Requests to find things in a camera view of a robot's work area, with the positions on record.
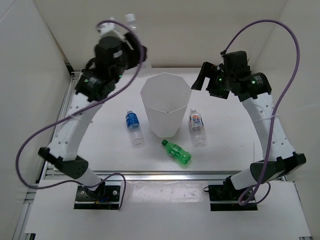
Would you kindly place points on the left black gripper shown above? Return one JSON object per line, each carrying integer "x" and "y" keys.
{"x": 134, "y": 54}

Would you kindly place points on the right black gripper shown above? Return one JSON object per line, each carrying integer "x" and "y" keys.
{"x": 207, "y": 70}

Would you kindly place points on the white orange label bottle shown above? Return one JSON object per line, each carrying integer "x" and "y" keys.
{"x": 197, "y": 129}

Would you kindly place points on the blue label plastic bottle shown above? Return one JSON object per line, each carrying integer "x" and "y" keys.
{"x": 134, "y": 129}

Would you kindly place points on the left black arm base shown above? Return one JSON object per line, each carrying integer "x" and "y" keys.
{"x": 101, "y": 199}

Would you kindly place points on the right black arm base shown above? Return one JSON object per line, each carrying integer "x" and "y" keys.
{"x": 220, "y": 201}

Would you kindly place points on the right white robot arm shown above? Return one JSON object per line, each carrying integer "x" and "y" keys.
{"x": 253, "y": 90}

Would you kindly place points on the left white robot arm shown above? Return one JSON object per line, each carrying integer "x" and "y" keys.
{"x": 90, "y": 92}

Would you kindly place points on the white octagonal plastic bin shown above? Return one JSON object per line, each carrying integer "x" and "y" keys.
{"x": 165, "y": 98}

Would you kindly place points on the green plastic soda bottle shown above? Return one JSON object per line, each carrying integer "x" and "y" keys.
{"x": 176, "y": 152}

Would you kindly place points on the aluminium front rail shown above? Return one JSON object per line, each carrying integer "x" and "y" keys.
{"x": 52, "y": 174}

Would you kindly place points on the left aluminium side rail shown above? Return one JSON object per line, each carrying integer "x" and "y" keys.
{"x": 62, "y": 114}

